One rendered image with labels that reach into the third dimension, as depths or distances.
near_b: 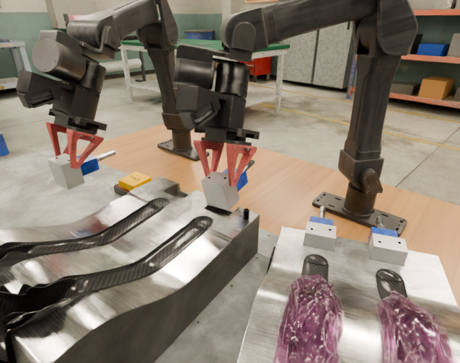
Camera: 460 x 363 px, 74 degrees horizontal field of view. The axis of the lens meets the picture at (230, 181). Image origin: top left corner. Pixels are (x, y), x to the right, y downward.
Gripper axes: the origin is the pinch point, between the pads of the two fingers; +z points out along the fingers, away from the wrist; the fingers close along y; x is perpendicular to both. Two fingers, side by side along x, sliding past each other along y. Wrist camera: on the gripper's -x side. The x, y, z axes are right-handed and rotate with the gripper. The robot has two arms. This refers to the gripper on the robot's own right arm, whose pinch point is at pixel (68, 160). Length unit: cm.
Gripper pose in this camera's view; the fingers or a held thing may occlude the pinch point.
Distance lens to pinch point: 68.7
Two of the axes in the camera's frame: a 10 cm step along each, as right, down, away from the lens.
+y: 8.2, 2.8, -5.1
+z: -2.7, 9.6, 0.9
